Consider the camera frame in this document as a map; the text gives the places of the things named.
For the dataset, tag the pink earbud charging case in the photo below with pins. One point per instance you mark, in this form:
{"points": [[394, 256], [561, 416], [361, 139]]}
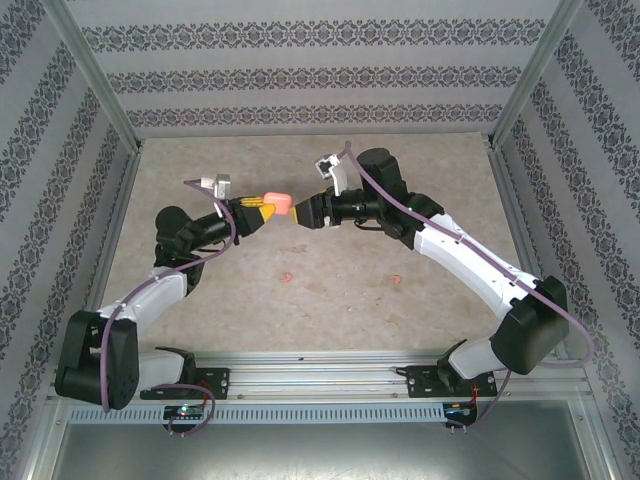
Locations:
{"points": [[279, 201]]}

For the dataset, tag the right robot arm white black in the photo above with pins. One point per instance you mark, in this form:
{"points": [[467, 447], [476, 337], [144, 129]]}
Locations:
{"points": [[465, 255]]}

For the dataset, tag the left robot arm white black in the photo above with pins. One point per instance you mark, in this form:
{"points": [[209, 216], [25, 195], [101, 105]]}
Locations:
{"points": [[150, 295]]}

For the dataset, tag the left controller circuit board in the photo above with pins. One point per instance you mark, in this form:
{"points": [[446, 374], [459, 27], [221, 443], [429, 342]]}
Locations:
{"points": [[185, 412]]}

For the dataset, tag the controller circuit board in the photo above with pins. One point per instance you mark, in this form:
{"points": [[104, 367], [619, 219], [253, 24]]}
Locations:
{"points": [[185, 412], [457, 410]]}

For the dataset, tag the sheet metal tray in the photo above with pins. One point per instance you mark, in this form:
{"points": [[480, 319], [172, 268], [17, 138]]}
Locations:
{"points": [[320, 450]]}

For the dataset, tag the right controller circuit board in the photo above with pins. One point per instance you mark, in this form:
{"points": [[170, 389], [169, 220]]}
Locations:
{"points": [[457, 410]]}

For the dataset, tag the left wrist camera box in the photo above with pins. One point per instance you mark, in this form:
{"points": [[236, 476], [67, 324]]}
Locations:
{"points": [[222, 185]]}

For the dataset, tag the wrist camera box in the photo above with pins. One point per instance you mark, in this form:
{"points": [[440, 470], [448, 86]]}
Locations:
{"points": [[327, 165], [222, 185]]}

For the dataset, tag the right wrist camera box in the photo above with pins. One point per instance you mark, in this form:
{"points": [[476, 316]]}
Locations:
{"points": [[327, 165]]}

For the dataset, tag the aluminium side rail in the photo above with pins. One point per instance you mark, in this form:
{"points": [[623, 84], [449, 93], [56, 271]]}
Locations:
{"points": [[507, 200], [122, 200]]}

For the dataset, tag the aluminium mounting rail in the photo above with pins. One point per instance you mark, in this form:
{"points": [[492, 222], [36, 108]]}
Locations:
{"points": [[320, 375]]}

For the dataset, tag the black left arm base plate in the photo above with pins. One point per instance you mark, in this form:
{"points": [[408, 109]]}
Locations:
{"points": [[217, 382]]}

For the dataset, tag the aluminium frame post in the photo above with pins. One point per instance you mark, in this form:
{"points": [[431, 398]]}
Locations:
{"points": [[95, 75], [537, 75]]}

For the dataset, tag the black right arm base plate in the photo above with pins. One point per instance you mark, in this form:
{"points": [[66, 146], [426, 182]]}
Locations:
{"points": [[422, 382]]}

